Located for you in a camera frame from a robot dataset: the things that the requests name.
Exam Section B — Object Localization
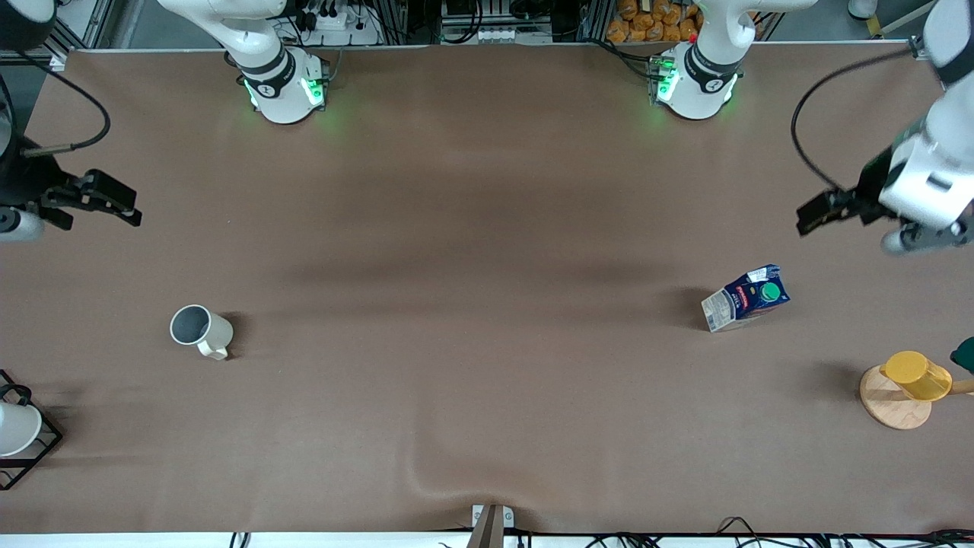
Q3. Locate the blue white milk carton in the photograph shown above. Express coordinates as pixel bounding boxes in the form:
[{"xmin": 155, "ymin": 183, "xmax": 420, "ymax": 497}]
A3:
[{"xmin": 701, "ymin": 264, "xmax": 791, "ymax": 333}]

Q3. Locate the beige ceramic mug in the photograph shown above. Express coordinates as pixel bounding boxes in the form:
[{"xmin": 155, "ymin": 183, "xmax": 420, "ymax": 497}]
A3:
[{"xmin": 169, "ymin": 304, "xmax": 234, "ymax": 362}]

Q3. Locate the yellow plastic cup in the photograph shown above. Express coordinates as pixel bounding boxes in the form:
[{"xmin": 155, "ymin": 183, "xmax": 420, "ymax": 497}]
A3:
[{"xmin": 880, "ymin": 350, "xmax": 953, "ymax": 402}]

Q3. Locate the round wooden cup stand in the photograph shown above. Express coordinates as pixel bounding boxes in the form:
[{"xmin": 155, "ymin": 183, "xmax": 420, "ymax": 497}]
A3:
[{"xmin": 860, "ymin": 364, "xmax": 974, "ymax": 431}]

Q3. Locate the white cup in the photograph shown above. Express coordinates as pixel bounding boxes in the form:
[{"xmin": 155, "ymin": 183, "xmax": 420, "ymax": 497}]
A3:
[{"xmin": 0, "ymin": 401, "xmax": 43, "ymax": 457}]

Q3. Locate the white power strip with plugs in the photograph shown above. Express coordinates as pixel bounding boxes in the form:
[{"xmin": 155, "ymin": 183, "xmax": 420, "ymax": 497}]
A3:
[{"xmin": 291, "ymin": 0, "xmax": 384, "ymax": 46}]

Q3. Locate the brown table cover sheet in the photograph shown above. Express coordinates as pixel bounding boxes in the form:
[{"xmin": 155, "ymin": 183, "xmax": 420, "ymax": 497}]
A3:
[{"xmin": 0, "ymin": 42, "xmax": 974, "ymax": 535}]

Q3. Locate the white socket strip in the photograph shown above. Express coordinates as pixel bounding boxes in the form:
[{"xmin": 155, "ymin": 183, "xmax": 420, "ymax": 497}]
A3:
[{"xmin": 441, "ymin": 26, "xmax": 553, "ymax": 45}]

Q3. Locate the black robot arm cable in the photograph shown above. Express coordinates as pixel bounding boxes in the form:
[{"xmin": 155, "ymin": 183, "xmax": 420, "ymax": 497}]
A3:
[
  {"xmin": 0, "ymin": 49, "xmax": 113, "ymax": 158},
  {"xmin": 790, "ymin": 47, "xmax": 919, "ymax": 193}
]

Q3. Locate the aluminium frame profile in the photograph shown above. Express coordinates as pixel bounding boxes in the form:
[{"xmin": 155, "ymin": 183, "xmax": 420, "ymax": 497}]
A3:
[{"xmin": 46, "ymin": 0, "xmax": 116, "ymax": 53}]

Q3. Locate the black wire rack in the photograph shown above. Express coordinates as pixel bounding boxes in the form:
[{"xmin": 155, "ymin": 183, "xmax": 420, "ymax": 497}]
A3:
[{"xmin": 0, "ymin": 369, "xmax": 65, "ymax": 492}]

